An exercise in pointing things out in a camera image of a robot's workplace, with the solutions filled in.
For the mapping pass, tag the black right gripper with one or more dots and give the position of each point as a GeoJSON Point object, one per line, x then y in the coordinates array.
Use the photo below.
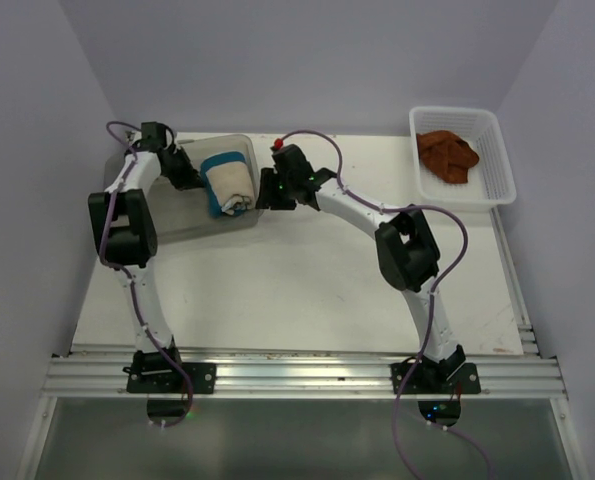
{"type": "Point", "coordinates": [267, 196]}

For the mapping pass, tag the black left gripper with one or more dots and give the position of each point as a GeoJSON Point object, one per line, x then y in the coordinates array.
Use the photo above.
{"type": "Point", "coordinates": [190, 178]}

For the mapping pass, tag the blue beige Doraemon towel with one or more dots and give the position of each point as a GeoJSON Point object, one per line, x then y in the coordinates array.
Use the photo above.
{"type": "Point", "coordinates": [228, 184]}

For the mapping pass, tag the rust orange towel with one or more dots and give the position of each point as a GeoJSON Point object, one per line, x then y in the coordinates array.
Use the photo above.
{"type": "Point", "coordinates": [447, 156]}

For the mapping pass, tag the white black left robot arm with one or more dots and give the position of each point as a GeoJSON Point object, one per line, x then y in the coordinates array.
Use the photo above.
{"type": "Point", "coordinates": [126, 242]}

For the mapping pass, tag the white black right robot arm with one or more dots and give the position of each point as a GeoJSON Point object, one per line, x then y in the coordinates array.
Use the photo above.
{"type": "Point", "coordinates": [408, 260]}

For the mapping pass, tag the grey translucent plastic bin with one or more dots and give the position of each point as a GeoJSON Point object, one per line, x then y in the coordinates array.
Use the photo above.
{"type": "Point", "coordinates": [183, 215]}

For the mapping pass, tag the white plastic mesh basket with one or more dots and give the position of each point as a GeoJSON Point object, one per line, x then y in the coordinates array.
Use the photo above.
{"type": "Point", "coordinates": [490, 183]}

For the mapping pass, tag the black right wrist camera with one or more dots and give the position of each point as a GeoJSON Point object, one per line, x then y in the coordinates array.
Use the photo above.
{"type": "Point", "coordinates": [290, 159]}

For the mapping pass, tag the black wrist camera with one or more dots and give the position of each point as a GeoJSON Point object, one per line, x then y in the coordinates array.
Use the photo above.
{"type": "Point", "coordinates": [290, 159]}
{"type": "Point", "coordinates": [154, 135]}

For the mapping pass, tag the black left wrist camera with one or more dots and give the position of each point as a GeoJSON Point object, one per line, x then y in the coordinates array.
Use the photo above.
{"type": "Point", "coordinates": [154, 135]}

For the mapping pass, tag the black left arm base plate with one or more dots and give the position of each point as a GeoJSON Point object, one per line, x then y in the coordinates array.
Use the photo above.
{"type": "Point", "coordinates": [202, 375]}

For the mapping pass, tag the aluminium extrusion rail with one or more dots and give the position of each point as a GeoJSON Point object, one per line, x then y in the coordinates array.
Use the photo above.
{"type": "Point", "coordinates": [97, 371]}

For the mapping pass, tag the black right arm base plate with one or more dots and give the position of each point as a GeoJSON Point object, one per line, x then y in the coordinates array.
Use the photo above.
{"type": "Point", "coordinates": [428, 380]}

